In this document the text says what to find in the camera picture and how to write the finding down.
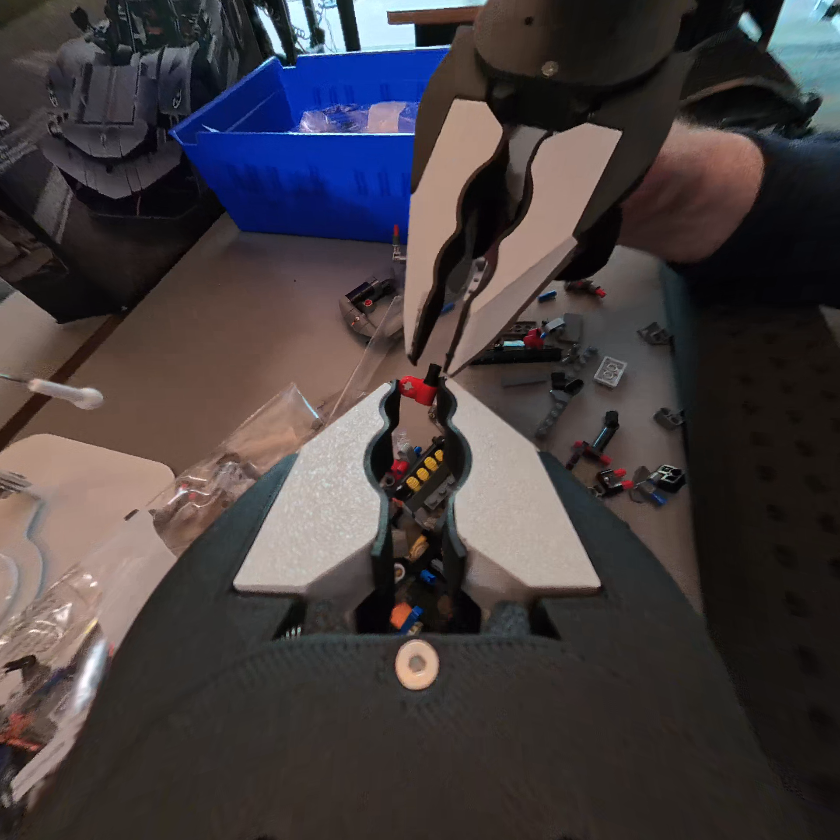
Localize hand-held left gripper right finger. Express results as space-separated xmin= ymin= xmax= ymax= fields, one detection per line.
xmin=438 ymin=378 xmax=602 ymax=635

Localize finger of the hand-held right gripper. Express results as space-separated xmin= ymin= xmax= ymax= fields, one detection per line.
xmin=404 ymin=97 xmax=504 ymax=366
xmin=444 ymin=128 xmax=624 ymax=378

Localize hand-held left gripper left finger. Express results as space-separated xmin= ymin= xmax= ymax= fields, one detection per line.
xmin=233 ymin=379 xmax=401 ymax=635

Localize black lego chassis assembly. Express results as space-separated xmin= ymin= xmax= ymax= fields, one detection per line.
xmin=381 ymin=427 xmax=470 ymax=634

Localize grey lego wedge blue pin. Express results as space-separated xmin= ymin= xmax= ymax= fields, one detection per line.
xmin=629 ymin=465 xmax=669 ymax=508

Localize black lego assembly shiny bar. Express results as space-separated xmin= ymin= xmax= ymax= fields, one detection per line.
xmin=469 ymin=320 xmax=565 ymax=366

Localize red lego connector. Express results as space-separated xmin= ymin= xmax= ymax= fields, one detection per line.
xmin=397 ymin=363 xmax=442 ymax=405

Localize person's right forearm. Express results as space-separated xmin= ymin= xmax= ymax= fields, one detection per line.
xmin=663 ymin=131 xmax=840 ymax=309

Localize curved grey black lego assembly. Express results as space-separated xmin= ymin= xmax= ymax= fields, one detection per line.
xmin=338 ymin=276 xmax=398 ymax=336

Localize dark grey lego wedge plate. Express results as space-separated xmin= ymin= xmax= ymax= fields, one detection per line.
xmin=534 ymin=390 xmax=573 ymax=441

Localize black angled lego liftarm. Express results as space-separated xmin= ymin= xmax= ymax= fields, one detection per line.
xmin=566 ymin=411 xmax=622 ymax=469

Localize dark bluish grey lego plates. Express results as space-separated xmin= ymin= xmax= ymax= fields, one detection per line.
xmin=543 ymin=313 xmax=599 ymax=368

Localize clear bag mixed lego pieces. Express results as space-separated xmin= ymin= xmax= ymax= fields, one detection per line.
xmin=0 ymin=571 xmax=112 ymax=808

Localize lego set box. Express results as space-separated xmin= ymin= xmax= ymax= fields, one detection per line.
xmin=0 ymin=0 xmax=227 ymax=324

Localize person's right hand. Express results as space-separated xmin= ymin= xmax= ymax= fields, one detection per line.
xmin=617 ymin=125 xmax=767 ymax=265

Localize clear bags in bin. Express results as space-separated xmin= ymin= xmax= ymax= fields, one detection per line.
xmin=298 ymin=101 xmax=422 ymax=134

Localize flat clear plastic bag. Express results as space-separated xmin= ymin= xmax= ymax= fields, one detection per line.
xmin=325 ymin=295 xmax=408 ymax=421

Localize blue plastic bin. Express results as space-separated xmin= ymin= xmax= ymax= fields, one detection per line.
xmin=169 ymin=47 xmax=454 ymax=245

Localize black office chair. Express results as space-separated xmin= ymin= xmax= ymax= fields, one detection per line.
xmin=679 ymin=29 xmax=824 ymax=142

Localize wooden table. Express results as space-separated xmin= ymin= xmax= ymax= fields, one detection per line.
xmin=386 ymin=7 xmax=487 ymax=28

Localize white rounded board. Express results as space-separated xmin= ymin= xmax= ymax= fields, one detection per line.
xmin=0 ymin=433 xmax=177 ymax=631

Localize white cable plug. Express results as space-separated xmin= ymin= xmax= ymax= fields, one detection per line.
xmin=0 ymin=373 xmax=106 ymax=412

